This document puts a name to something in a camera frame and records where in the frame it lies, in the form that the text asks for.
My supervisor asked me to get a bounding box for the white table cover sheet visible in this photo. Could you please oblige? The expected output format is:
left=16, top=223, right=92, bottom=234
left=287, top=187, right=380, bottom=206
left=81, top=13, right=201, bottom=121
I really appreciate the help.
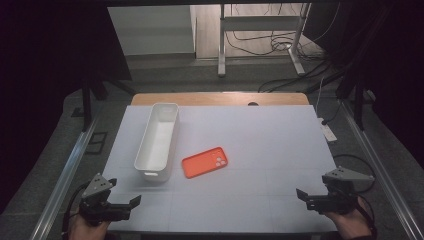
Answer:
left=103, top=104, right=338, bottom=233

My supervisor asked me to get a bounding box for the aluminium rail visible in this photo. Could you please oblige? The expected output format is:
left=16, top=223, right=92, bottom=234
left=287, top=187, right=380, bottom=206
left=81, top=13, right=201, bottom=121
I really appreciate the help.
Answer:
left=28, top=111, right=103, bottom=240
left=339, top=99, right=424, bottom=240

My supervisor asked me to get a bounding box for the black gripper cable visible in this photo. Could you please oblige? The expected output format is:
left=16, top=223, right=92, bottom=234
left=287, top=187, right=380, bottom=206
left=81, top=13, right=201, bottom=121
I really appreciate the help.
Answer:
left=61, top=182, right=90, bottom=236
left=332, top=153, right=379, bottom=236

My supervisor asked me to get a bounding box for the black metal stand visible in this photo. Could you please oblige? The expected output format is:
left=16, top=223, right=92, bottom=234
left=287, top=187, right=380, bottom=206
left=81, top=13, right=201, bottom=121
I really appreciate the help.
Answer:
left=70, top=78, right=138, bottom=133
left=334, top=64, right=378, bottom=132

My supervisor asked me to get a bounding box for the orange phone case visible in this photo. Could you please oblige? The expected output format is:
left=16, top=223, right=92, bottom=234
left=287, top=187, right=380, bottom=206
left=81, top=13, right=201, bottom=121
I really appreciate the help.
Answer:
left=181, top=146, right=229, bottom=180

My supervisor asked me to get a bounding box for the person's right hand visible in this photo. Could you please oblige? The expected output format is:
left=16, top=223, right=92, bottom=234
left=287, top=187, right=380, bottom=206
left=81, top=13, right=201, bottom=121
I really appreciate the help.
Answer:
left=323, top=196, right=375, bottom=240

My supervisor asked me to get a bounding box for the tangle of black floor cables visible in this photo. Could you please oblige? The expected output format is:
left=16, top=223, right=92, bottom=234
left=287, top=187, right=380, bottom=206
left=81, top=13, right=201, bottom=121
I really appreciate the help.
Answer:
left=224, top=3, right=346, bottom=94

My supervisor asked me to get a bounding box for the dark curtain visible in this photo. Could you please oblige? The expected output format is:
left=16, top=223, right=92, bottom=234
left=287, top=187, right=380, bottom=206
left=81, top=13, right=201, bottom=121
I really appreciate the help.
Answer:
left=302, top=0, right=424, bottom=169
left=0, top=0, right=133, bottom=215

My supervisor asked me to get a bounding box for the white plastic bin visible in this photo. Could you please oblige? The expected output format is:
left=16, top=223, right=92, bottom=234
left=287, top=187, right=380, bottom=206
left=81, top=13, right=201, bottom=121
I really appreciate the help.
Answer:
left=133, top=102, right=181, bottom=183

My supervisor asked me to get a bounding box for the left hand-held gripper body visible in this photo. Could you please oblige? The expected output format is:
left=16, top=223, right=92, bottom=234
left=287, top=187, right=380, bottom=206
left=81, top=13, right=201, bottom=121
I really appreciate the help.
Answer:
left=79, top=172, right=133, bottom=224

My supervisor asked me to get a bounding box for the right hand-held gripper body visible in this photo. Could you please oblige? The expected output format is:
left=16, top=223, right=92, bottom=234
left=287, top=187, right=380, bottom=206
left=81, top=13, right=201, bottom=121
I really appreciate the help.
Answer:
left=305, top=165, right=375, bottom=215

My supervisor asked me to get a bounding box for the white power strip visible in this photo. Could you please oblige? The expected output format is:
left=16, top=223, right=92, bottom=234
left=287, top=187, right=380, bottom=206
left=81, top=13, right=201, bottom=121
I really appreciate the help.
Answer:
left=318, top=116, right=338, bottom=143

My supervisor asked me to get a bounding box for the person's left hand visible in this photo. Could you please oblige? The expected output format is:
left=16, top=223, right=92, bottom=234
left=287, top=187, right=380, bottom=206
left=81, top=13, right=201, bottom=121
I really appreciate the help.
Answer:
left=68, top=213, right=112, bottom=240

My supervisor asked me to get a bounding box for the white metal desk frame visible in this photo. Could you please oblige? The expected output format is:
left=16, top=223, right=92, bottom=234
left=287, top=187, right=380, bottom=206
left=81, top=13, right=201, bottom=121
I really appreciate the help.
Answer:
left=217, top=3, right=313, bottom=78

